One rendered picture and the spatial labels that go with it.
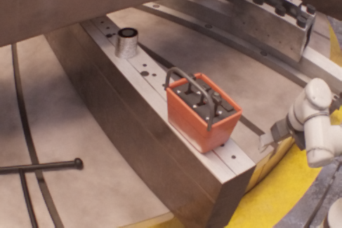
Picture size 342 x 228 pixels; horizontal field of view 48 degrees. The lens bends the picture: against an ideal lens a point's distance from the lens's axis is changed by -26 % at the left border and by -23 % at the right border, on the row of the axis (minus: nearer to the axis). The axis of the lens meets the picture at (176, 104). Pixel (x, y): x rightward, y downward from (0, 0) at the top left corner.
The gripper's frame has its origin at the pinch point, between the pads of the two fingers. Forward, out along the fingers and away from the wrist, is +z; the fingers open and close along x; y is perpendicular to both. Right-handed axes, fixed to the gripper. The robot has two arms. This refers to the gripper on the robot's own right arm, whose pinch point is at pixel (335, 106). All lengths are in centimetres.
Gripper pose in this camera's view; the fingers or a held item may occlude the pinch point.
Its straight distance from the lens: 161.0
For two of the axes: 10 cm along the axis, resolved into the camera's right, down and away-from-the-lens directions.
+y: 5.2, 8.2, -2.3
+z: -4.6, 4.9, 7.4
